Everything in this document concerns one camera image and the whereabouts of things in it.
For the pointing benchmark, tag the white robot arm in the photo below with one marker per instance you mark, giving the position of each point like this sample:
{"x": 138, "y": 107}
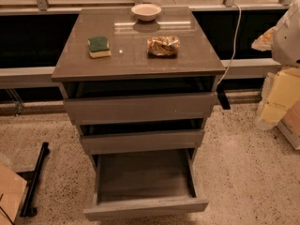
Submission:
{"x": 280, "y": 91}

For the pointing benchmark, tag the grey drawer cabinet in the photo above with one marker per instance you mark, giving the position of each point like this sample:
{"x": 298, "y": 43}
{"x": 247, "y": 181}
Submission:
{"x": 130, "y": 59}

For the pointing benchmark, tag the top drawer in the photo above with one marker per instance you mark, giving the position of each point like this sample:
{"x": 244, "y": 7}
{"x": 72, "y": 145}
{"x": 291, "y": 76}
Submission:
{"x": 111, "y": 102}

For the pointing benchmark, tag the middle drawer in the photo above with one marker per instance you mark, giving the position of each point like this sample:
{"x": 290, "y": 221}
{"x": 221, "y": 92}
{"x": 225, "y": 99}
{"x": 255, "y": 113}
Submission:
{"x": 142, "y": 136}

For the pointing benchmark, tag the open bottom drawer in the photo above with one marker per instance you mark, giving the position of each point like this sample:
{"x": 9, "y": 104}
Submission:
{"x": 144, "y": 184}

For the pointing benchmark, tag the green yellow sponge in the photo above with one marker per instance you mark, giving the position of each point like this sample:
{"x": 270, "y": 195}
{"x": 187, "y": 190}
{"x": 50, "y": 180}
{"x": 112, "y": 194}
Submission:
{"x": 99, "y": 47}

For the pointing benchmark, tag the white bowl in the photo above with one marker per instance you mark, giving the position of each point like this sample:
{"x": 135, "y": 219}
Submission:
{"x": 146, "y": 12}

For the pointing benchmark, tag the black metal bar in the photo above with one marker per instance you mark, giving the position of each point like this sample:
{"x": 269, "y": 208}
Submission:
{"x": 32, "y": 178}

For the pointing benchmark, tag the cardboard box right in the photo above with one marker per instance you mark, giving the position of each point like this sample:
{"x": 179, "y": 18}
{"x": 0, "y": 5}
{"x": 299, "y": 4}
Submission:
{"x": 290, "y": 125}

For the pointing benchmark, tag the black cabinet bracket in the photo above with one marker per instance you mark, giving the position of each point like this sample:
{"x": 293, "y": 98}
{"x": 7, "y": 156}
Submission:
{"x": 223, "y": 100}

